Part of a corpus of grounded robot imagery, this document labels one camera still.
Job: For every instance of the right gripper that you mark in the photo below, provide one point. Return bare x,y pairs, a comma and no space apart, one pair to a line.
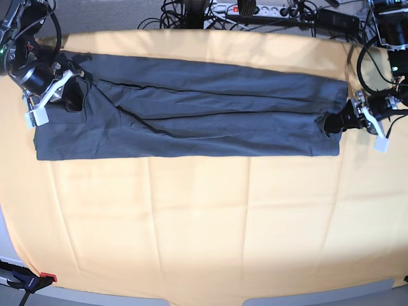
37,77

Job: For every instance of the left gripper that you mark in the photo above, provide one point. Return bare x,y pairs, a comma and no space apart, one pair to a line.
378,106

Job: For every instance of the dark blue-grey T-shirt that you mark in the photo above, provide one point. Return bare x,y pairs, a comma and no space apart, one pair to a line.
150,107

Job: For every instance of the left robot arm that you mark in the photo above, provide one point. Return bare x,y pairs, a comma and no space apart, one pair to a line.
390,22

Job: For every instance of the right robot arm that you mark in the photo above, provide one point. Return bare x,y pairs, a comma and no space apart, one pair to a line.
19,46

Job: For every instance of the black power adapter brick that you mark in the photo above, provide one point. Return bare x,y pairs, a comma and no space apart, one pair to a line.
335,21

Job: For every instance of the white power strip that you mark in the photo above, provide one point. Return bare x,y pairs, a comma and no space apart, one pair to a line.
262,12

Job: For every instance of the blue and red bar clamp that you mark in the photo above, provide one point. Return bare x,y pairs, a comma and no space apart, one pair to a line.
22,278

